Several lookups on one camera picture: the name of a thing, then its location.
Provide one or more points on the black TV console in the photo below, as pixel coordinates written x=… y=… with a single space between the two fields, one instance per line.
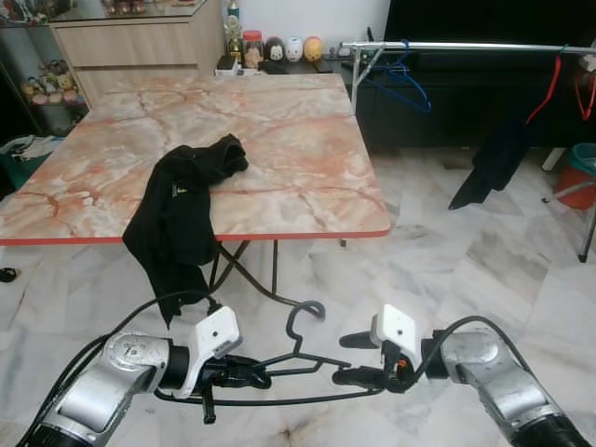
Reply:
x=447 y=102

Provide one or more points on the navy shirt red collar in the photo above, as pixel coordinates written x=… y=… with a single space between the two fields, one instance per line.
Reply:
x=498 y=158

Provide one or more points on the light wooden cabinet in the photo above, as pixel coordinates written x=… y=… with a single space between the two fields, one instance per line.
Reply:
x=140 y=56

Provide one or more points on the green basket with cloth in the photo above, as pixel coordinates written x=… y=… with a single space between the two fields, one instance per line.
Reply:
x=19 y=172

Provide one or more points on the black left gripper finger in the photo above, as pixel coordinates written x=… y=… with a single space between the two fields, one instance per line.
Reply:
x=253 y=383
x=251 y=370

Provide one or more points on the plain black garment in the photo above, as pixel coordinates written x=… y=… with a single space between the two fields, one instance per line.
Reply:
x=177 y=214

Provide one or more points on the red plastic hanger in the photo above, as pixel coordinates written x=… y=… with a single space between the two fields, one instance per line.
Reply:
x=587 y=93

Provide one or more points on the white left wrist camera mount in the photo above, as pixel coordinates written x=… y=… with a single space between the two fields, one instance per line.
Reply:
x=214 y=337

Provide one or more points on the marble folding table red edge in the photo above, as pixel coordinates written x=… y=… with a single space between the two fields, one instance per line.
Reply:
x=279 y=158

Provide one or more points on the black mouse plush head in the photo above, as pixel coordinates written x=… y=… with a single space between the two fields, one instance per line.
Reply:
x=275 y=49

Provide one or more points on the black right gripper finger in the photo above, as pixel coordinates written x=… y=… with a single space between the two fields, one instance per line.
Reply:
x=358 y=340
x=358 y=376

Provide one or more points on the silver metal clothes rack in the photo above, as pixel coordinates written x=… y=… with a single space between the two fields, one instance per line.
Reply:
x=466 y=46

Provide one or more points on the black plastic hanger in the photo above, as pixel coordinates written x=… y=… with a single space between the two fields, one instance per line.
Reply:
x=290 y=326

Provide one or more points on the black television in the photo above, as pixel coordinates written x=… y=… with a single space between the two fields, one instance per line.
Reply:
x=484 y=19

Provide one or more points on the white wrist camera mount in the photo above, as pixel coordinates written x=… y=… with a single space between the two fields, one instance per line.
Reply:
x=396 y=331
x=214 y=337

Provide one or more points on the yellow bear plush head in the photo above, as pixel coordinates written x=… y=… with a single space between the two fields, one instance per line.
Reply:
x=314 y=49

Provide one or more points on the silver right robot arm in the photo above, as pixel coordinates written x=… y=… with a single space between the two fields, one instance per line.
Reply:
x=503 y=372

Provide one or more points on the glass display shelf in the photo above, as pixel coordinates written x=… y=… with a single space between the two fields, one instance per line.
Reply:
x=19 y=102

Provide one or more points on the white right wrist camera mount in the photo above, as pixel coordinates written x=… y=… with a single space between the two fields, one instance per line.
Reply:
x=396 y=331

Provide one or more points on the blue plastic hanger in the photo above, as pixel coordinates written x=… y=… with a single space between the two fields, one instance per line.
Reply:
x=407 y=65

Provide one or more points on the orange bin teal bag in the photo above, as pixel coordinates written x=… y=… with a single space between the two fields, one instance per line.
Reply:
x=579 y=172

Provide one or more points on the glass jar red lid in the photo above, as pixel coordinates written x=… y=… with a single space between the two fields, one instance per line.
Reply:
x=252 y=51

